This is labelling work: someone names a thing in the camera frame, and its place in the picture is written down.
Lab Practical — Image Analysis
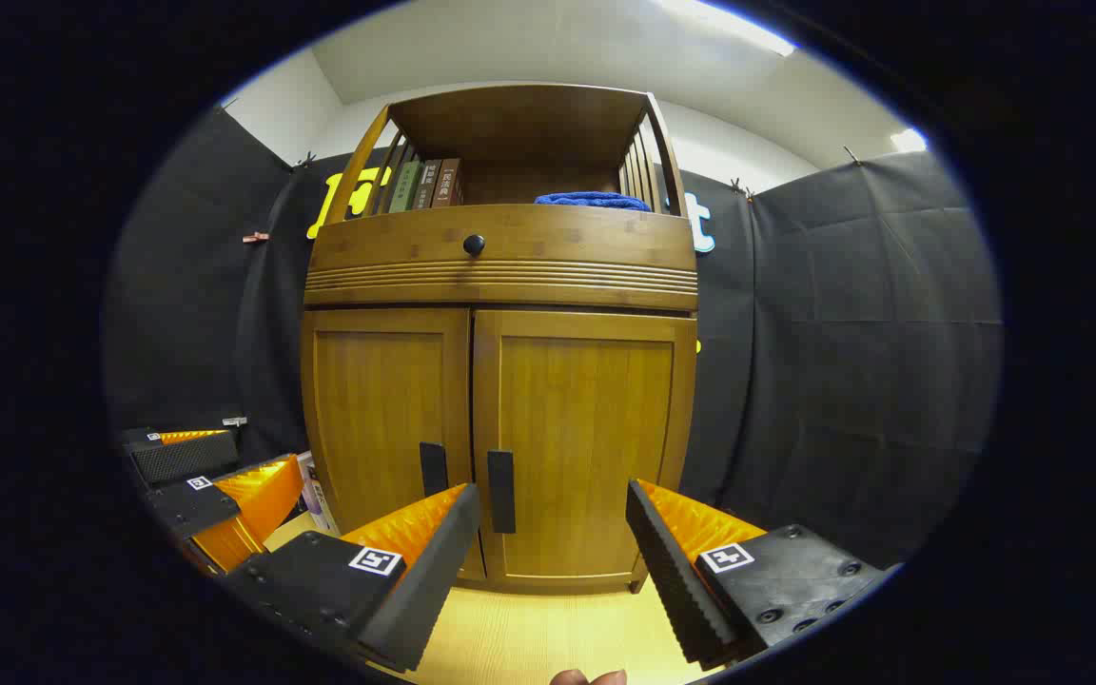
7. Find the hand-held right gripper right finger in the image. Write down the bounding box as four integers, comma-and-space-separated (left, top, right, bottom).
626, 479, 891, 670

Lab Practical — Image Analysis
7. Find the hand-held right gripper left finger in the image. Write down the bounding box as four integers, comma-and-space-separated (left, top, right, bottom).
225, 482, 482, 674

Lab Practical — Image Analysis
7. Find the wooden shoe cabinet door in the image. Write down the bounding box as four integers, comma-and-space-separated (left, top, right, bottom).
470, 306, 699, 593
301, 306, 487, 581

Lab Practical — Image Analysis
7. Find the wooden double-door shoe cabinet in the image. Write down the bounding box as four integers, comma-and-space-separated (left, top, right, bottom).
299, 83, 701, 596

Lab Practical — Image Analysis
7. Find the wooden cabinet drawer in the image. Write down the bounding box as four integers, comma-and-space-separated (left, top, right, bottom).
303, 204, 699, 310

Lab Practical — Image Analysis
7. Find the pale purple cover book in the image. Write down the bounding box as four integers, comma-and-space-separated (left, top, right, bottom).
296, 452, 340, 536

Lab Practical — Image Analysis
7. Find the green book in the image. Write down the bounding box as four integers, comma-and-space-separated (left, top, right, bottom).
386, 160, 422, 214

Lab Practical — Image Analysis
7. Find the dark brown book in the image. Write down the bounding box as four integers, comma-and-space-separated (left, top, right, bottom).
410, 160, 442, 211

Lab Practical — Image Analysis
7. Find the blue folded towel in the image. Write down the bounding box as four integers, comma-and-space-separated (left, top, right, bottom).
535, 191, 652, 212

